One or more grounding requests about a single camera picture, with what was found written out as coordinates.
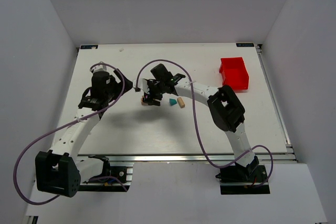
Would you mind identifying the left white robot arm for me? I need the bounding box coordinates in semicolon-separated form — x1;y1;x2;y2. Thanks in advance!
35;68;132;197

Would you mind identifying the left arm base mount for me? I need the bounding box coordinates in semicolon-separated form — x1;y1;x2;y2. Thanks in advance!
79;162;133;193

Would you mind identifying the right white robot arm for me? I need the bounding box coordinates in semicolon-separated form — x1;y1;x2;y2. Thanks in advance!
133;60;259;176

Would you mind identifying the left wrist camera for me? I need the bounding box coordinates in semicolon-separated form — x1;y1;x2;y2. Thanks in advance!
90;62;107;74

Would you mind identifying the natural wooden arch block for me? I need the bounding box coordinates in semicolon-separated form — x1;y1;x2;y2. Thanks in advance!
176;97;185;109

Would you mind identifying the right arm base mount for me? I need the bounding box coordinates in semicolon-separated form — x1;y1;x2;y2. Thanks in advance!
215;165;270;195

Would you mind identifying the blue label sticker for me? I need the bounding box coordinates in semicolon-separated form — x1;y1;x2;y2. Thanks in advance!
80;45;98;50
236;42;255;48

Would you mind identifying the blue label sticker left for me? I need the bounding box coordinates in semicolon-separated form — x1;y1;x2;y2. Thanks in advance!
80;45;98;50

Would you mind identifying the purple cable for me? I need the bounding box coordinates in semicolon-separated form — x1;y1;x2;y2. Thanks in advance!
13;62;130;206
136;59;274;187

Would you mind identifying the teal wooden triangle block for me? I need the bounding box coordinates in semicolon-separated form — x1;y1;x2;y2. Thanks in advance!
169;99;177;106

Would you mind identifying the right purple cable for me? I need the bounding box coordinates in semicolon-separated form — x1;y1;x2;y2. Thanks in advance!
136;59;274;187

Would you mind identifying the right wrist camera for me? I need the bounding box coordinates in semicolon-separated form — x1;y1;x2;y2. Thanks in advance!
133;78;149;93

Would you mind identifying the blue label sticker right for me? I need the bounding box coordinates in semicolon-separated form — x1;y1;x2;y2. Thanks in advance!
236;42;255;48

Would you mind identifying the red plastic bin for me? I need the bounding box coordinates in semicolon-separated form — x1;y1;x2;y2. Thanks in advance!
219;57;249;91

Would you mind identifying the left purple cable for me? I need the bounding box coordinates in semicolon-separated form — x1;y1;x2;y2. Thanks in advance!
13;62;130;206

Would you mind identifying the long natural wooden block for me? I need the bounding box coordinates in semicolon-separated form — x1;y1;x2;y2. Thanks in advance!
141;98;148;106

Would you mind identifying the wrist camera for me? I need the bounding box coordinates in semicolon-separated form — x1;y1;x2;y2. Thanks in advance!
90;62;107;74
133;78;149;93

